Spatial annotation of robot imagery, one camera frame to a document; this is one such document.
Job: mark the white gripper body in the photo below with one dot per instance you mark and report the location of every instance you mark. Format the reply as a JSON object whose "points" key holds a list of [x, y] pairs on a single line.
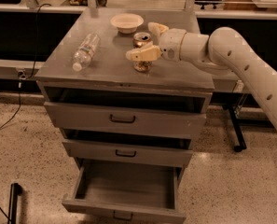
{"points": [[172, 44]]}

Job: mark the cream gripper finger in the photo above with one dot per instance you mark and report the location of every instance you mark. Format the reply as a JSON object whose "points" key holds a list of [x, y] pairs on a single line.
{"points": [[146, 53], [157, 29]]}

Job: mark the orange soda can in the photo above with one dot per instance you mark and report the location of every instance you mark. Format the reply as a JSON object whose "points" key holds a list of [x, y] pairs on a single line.
{"points": [[140, 39]]}

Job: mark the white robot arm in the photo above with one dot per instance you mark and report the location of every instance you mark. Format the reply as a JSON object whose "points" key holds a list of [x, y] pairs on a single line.
{"points": [[219, 53]]}

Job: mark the grey top drawer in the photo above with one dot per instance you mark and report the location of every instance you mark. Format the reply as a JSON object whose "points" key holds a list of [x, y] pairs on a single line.
{"points": [[125, 112]]}

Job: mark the grey drawer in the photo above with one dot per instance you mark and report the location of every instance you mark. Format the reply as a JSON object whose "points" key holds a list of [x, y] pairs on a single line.
{"points": [[162, 151], [126, 191], [125, 112]]}

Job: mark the grey drawer cabinet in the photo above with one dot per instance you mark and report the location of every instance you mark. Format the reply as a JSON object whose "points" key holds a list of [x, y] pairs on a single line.
{"points": [[109, 69]]}

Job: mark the grey middle drawer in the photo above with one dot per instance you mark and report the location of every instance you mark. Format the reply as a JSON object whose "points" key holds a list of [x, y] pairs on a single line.
{"points": [[162, 151]]}

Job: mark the grey bottom drawer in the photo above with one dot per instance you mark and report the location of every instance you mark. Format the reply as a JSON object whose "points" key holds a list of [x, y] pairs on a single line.
{"points": [[126, 191]]}

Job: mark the white paper bowl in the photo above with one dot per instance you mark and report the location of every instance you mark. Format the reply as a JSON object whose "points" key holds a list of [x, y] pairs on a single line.
{"points": [[127, 23]]}

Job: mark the clear plastic water bottle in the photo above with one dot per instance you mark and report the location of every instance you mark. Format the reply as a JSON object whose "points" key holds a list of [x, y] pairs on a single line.
{"points": [[85, 52]]}

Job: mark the black table leg with caster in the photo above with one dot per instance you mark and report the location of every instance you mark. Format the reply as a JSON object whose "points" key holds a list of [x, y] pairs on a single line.
{"points": [[241, 143]]}

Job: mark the black floor stand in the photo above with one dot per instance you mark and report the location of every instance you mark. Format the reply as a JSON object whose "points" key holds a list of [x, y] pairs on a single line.
{"points": [[15, 193]]}

